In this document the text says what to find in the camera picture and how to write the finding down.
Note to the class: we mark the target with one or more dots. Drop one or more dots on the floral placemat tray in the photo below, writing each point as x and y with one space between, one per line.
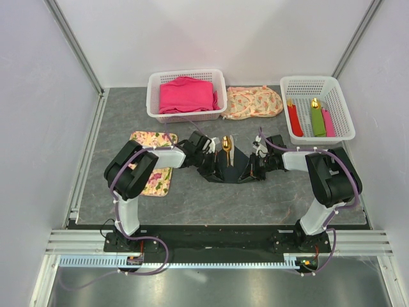
160 179

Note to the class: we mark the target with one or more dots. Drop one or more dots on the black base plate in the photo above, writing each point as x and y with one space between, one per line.
277 239

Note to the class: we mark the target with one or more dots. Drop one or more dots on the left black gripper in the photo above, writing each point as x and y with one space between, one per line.
212 171

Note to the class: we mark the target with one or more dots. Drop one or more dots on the gold spoon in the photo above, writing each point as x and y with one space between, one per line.
227 147

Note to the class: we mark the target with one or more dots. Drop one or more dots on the pink napkin roll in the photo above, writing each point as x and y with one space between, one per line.
330 131

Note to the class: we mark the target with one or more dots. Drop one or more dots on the black paper napkin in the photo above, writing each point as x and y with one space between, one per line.
238 174

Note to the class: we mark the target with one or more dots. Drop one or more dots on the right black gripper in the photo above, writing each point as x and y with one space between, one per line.
253 170

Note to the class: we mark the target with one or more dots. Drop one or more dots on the left aluminium frame post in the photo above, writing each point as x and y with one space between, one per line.
75 46

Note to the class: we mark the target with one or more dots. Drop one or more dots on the front aluminium rail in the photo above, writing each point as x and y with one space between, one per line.
348 243

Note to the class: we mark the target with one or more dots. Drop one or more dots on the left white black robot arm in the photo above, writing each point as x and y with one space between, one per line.
130 170

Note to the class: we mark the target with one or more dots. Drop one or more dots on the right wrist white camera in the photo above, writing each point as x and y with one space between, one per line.
260 150

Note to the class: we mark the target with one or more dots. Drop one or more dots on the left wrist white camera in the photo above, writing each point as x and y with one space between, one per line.
212 146

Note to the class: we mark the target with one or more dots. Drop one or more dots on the wrist white camera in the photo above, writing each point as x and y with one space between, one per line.
260 150
212 146

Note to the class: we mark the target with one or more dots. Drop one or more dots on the blue slotted cable duct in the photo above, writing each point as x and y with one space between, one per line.
285 261

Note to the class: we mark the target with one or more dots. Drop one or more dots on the white basket with rolls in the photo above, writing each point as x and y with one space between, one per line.
302 89

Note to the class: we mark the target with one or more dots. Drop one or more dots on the red napkin roll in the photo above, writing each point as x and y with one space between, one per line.
293 117

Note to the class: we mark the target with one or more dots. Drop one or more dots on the green napkin roll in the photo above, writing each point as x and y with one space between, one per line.
317 119

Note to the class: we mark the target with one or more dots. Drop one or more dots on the aluminium frame post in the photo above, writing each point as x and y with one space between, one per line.
359 33
75 46

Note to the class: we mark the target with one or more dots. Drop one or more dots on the white basket with pink cloth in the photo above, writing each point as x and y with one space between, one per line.
215 76

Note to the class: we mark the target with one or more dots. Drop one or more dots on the pink folded cloth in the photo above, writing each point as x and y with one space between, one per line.
187 95

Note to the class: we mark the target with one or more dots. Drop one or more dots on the floral drawstring pouch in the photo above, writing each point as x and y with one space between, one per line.
252 102

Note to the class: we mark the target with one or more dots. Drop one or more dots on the silver table knife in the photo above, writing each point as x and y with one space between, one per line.
232 150

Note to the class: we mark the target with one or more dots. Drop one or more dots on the right aluminium frame post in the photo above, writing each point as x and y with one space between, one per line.
359 33

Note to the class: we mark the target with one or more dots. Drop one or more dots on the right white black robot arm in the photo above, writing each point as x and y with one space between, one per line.
333 179

